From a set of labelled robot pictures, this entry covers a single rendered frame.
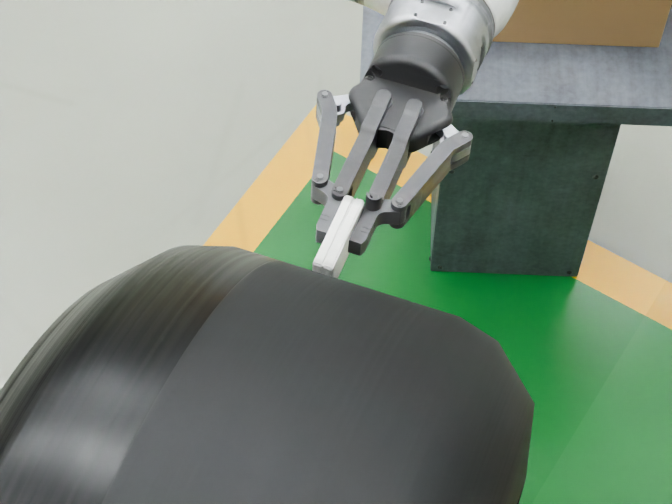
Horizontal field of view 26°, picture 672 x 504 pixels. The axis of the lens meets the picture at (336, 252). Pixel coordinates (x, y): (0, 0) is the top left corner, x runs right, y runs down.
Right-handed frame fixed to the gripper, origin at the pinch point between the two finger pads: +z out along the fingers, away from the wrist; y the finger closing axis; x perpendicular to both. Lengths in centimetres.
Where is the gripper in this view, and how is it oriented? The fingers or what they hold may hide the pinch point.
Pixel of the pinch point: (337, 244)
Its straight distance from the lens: 105.4
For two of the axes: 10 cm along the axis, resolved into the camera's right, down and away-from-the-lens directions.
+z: -3.3, 7.2, -6.1
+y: 9.4, 2.9, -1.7
